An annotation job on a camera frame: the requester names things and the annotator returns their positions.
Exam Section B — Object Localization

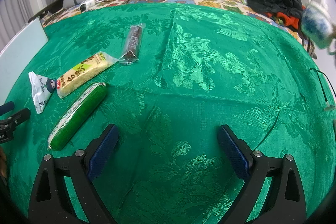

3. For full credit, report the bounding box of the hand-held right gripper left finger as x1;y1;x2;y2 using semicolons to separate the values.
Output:
28;124;119;224

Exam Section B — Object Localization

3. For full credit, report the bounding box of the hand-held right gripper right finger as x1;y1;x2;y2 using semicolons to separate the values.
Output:
217;124;307;224

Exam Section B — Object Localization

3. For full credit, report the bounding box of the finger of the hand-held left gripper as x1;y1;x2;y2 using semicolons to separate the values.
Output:
0;101;15;116
0;108;31;128

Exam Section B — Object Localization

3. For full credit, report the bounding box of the green sausage stick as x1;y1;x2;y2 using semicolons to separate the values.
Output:
47;82;108;151

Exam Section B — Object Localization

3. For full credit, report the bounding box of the white cartoon snack packet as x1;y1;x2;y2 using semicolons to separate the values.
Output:
28;71;59;114

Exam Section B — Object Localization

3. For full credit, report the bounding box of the white board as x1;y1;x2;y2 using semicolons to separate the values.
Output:
0;17;49;106

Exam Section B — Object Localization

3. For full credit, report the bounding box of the yellow cracker packet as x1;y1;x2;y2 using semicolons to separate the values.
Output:
56;51;117;98

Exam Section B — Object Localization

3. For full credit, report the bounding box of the green floral tablecloth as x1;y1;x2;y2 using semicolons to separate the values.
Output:
7;2;336;224

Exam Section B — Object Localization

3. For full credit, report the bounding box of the grey curtain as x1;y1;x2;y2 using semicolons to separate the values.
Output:
0;0;49;38

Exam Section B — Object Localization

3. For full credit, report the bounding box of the dark narrow snack packet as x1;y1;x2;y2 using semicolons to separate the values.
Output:
119;25;146;65

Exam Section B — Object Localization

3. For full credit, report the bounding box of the white power strip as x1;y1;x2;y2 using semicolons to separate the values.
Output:
79;0;96;12

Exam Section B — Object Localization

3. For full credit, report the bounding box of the dark wooden chair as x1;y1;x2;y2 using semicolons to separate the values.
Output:
299;30;318;59

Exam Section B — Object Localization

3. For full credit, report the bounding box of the orange cloth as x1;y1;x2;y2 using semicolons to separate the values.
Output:
265;0;302;30

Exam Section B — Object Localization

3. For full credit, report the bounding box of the white and blue teapot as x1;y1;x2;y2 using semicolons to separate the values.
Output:
301;2;336;54

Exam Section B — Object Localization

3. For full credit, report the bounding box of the thin black cable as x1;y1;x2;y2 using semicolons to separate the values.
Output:
310;68;334;111

